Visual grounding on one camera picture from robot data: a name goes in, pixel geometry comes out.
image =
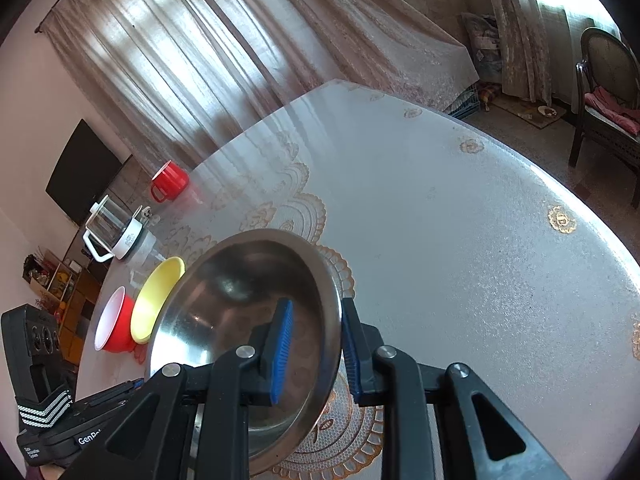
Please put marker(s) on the black flat television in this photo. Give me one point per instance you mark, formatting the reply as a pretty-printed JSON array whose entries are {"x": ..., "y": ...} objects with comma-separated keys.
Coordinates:
[{"x": 85, "y": 170}]

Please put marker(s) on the beige patterned curtain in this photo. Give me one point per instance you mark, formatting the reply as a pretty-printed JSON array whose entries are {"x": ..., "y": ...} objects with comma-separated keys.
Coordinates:
[{"x": 520, "y": 35}]

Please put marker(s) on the pink cloth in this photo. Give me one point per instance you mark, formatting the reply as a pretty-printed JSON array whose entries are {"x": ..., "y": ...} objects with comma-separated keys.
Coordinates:
[{"x": 612, "y": 110}]

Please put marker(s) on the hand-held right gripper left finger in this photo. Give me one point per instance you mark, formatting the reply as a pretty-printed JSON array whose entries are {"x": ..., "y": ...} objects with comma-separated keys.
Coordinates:
[{"x": 281, "y": 355}]

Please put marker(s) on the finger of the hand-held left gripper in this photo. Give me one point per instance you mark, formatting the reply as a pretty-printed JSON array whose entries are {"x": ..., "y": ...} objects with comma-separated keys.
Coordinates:
[{"x": 112, "y": 394}]

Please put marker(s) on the red mug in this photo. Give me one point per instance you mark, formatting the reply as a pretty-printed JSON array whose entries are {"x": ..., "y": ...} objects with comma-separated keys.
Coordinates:
[{"x": 172, "y": 180}]

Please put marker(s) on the floral lace tablecloth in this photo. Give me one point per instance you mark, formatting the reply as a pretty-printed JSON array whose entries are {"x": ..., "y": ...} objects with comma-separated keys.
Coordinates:
[{"x": 450, "y": 235}]

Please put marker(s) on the beige sheer curtain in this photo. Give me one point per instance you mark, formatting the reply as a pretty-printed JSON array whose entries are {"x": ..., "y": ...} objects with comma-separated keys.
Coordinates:
[{"x": 225, "y": 50}]

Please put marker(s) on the red plastic bowl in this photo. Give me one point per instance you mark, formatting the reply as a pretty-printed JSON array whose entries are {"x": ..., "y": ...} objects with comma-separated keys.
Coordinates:
[{"x": 120, "y": 330}]

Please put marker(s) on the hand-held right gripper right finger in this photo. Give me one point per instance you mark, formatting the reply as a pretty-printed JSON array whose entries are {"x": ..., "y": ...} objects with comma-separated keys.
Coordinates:
[{"x": 351, "y": 360}]

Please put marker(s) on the dark wooden armchair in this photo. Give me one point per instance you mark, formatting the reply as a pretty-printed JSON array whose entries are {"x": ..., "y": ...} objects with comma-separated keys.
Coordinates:
[{"x": 607, "y": 55}]

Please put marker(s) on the pile of bags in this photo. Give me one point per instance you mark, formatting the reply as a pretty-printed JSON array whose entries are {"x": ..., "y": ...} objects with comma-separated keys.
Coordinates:
[{"x": 482, "y": 45}]

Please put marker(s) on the yellow plastic bowl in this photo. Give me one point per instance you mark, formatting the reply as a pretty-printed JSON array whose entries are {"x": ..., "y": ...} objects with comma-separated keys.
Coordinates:
[{"x": 155, "y": 300}]

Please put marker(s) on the white power plug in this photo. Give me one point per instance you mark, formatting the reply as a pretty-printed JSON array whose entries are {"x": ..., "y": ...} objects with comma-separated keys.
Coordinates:
[{"x": 145, "y": 214}]

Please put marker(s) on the wooden cabinet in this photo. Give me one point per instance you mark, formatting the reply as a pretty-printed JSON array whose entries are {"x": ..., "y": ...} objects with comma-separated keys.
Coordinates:
[{"x": 80, "y": 305}]

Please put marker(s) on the stainless steel bowl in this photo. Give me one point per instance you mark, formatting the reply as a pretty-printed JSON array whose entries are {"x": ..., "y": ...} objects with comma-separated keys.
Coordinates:
[{"x": 220, "y": 300}]

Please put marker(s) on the cardboard box of ornaments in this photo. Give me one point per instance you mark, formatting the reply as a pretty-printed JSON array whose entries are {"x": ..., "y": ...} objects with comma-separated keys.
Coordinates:
[{"x": 50, "y": 272}]

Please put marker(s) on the brown floor mat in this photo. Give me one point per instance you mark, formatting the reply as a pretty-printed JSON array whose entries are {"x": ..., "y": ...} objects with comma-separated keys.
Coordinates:
[{"x": 525, "y": 110}]

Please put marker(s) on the blue plastic crate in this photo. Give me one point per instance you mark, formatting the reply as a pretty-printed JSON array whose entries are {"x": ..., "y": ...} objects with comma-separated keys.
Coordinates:
[{"x": 465, "y": 105}]

